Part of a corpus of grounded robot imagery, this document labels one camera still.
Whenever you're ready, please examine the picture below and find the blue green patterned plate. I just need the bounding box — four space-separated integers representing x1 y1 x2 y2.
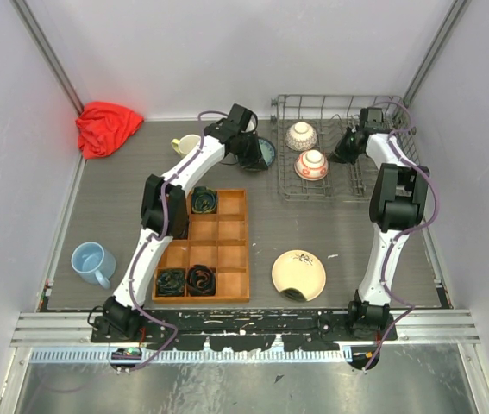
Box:
259 137 276 167

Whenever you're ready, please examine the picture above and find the red orange patterned bowl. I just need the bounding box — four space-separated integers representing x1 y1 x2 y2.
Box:
294 149 329 181

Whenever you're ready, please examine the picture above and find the white purple patterned bowl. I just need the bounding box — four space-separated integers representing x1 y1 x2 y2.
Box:
285 121 317 152

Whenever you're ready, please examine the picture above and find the yellow green ceramic mug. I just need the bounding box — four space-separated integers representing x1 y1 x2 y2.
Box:
171 135 201 158

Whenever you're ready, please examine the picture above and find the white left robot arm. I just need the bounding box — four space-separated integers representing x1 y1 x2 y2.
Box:
92 103 267 342

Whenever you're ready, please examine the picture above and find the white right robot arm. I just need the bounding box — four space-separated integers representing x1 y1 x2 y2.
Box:
329 106 429 340

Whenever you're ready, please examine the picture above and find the blue yellow rolled tie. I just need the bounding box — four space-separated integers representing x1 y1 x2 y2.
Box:
191 186 218 214

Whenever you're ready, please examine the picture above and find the orange wooden compartment tray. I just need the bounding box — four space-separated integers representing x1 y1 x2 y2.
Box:
151 189 250 304

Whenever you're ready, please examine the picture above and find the cream plate with flower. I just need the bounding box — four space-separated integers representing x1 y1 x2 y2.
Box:
272 249 326 302

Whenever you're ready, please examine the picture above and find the black orange rolled tie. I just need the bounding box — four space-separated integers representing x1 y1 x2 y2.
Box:
185 265 216 297

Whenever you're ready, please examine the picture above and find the red crumpled cloth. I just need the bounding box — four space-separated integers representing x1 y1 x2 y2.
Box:
75 102 144 160

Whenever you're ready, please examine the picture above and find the light blue ceramic mug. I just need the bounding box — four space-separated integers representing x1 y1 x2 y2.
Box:
71 241 116 289

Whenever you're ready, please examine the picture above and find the grey wire dish rack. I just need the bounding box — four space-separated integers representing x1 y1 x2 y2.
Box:
271 94 419 201

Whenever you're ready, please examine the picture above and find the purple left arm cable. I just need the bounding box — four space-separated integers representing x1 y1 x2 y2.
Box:
110 110 232 374

